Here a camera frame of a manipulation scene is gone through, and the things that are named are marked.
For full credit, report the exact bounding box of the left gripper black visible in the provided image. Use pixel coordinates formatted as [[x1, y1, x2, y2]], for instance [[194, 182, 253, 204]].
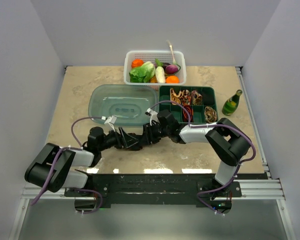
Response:
[[98, 127, 139, 152]]

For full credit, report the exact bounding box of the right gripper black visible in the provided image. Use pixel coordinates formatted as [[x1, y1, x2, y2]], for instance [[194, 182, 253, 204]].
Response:
[[138, 122, 170, 146]]

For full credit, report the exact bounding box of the dark floral orange tie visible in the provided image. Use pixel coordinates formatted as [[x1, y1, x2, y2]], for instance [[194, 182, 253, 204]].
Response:
[[127, 133, 143, 151]]

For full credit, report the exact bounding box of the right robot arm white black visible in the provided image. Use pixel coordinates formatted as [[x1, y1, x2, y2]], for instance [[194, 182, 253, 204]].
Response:
[[145, 108, 251, 197]]

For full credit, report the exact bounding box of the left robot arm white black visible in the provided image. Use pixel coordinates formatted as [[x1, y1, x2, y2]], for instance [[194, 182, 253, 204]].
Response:
[[24, 127, 142, 193]]

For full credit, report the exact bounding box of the red black rolled tie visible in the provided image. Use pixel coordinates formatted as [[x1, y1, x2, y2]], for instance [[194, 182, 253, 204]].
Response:
[[182, 104, 194, 123]]

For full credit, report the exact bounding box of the yellow rolled tie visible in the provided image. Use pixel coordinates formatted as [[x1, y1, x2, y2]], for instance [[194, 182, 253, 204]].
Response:
[[169, 88, 183, 105]]

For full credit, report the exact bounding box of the green compartment organizer tray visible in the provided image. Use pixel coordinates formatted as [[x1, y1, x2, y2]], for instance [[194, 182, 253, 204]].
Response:
[[158, 85, 218, 124]]

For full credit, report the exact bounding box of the dark red patterned rolled tie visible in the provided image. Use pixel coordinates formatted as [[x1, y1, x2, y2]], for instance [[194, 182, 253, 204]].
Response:
[[181, 89, 192, 106]]

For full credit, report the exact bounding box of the purple gold rolled tie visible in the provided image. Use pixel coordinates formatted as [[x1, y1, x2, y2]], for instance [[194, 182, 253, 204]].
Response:
[[191, 90, 203, 106]]

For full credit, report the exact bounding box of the clear teal plastic bin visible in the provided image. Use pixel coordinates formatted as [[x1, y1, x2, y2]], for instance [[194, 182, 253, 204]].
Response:
[[88, 84, 158, 126]]

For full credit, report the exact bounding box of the brown patterned rolled tie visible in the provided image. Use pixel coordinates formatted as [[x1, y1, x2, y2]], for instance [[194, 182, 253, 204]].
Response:
[[204, 106, 218, 124]]

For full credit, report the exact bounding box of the orange fruit toy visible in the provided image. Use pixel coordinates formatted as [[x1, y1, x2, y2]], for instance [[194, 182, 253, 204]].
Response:
[[165, 75, 180, 84]]

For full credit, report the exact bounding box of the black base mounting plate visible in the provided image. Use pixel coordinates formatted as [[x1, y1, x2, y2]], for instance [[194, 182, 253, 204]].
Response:
[[64, 173, 266, 210]]

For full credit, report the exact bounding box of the white radish toy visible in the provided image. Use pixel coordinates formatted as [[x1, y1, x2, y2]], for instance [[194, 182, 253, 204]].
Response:
[[155, 66, 166, 84]]

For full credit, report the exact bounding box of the purple turnip toy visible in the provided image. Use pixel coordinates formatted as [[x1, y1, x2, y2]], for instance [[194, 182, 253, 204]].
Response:
[[164, 64, 179, 75]]

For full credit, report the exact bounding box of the green lettuce toy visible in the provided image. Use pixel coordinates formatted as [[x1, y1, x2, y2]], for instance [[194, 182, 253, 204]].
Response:
[[129, 61, 156, 83]]

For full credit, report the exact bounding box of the green glass bottle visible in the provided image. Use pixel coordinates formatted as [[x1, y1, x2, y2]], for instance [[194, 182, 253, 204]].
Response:
[[222, 89, 243, 116]]

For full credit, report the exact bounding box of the white green onion toy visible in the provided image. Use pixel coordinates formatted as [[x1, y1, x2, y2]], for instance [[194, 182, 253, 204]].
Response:
[[166, 40, 177, 65]]

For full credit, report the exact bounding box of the white perforated basket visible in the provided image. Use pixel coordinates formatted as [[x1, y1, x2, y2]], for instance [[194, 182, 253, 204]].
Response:
[[123, 50, 187, 91]]

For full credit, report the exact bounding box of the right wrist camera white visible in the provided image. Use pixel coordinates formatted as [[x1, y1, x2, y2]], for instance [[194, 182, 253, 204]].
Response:
[[145, 108, 159, 126]]

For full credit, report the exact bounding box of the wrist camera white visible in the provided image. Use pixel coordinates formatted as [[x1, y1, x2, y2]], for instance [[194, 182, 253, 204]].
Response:
[[145, 108, 159, 126], [101, 115, 117, 132]]

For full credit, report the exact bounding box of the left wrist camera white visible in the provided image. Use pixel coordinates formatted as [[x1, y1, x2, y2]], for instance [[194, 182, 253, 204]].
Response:
[[101, 115, 117, 132]]

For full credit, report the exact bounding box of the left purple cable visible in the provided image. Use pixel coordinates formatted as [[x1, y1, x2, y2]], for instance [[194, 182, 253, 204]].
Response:
[[29, 116, 106, 206]]

